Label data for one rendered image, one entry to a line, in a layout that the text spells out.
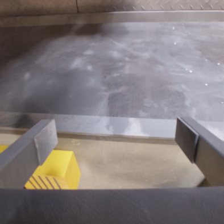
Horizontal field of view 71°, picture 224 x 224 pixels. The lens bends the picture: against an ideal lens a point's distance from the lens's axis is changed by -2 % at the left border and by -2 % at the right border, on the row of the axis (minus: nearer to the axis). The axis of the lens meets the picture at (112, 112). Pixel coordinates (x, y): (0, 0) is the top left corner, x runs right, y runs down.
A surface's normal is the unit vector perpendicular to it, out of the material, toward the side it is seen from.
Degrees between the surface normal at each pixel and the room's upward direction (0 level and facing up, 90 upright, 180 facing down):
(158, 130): 90
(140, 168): 0
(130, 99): 90
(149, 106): 90
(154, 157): 0
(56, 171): 90
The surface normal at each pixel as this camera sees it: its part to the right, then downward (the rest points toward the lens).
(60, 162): -0.05, -0.75
